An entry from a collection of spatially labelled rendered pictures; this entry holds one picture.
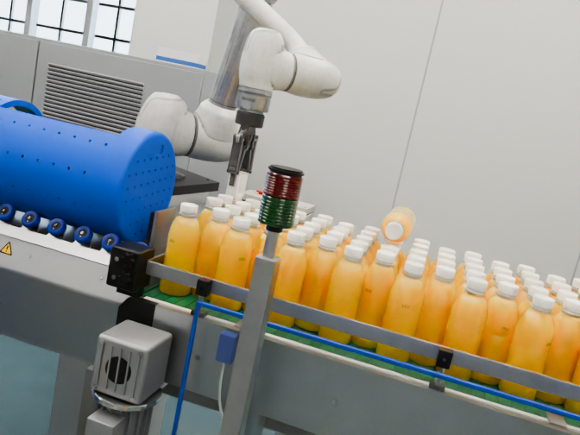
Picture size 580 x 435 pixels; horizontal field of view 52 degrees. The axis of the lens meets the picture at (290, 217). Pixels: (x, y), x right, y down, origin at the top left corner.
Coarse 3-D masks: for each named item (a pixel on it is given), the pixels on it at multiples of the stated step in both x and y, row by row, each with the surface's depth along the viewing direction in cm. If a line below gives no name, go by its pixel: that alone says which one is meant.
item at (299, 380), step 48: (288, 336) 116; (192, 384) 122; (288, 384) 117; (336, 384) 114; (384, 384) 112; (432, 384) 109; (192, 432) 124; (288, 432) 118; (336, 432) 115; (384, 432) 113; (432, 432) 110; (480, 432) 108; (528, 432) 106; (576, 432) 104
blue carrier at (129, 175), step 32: (0, 96) 156; (0, 128) 145; (32, 128) 144; (64, 128) 144; (0, 160) 143; (32, 160) 141; (64, 160) 140; (96, 160) 138; (128, 160) 137; (160, 160) 151; (0, 192) 148; (32, 192) 143; (64, 192) 140; (96, 192) 138; (128, 192) 140; (160, 192) 156; (96, 224) 143; (128, 224) 144
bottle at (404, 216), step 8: (400, 208) 146; (408, 208) 150; (392, 216) 136; (400, 216) 136; (408, 216) 140; (384, 224) 136; (400, 224) 134; (408, 224) 136; (384, 232) 136; (408, 232) 136; (392, 240) 136; (400, 240) 136
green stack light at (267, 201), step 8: (264, 200) 102; (272, 200) 101; (280, 200) 100; (288, 200) 101; (296, 200) 102; (264, 208) 102; (272, 208) 101; (280, 208) 100; (288, 208) 101; (296, 208) 103; (264, 216) 102; (272, 216) 101; (280, 216) 101; (288, 216) 101; (272, 224) 101; (280, 224) 101; (288, 224) 102
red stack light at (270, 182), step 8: (272, 176) 100; (280, 176) 100; (288, 176) 100; (264, 184) 103; (272, 184) 100; (280, 184) 100; (288, 184) 100; (296, 184) 101; (264, 192) 102; (272, 192) 101; (280, 192) 100; (288, 192) 100; (296, 192) 101
